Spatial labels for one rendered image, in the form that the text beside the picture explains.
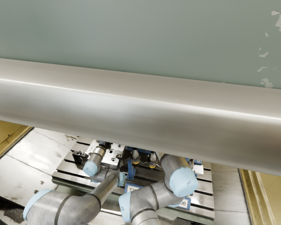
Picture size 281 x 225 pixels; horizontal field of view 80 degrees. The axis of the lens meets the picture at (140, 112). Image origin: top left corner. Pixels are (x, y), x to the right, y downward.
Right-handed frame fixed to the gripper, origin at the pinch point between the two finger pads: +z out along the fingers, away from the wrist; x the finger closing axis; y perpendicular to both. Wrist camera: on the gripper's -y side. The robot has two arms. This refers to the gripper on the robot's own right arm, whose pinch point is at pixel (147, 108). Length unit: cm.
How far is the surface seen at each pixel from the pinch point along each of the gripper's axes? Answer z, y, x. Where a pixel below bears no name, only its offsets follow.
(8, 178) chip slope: 48, 88, -104
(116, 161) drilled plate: 25, 67, -15
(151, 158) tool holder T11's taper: 2.8, 40.4, 4.6
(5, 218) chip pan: 22, 100, -104
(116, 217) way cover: -4, 90, -22
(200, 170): -10, 44, 30
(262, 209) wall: -33, 63, 62
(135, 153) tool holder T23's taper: 8.1, 39.4, -4.1
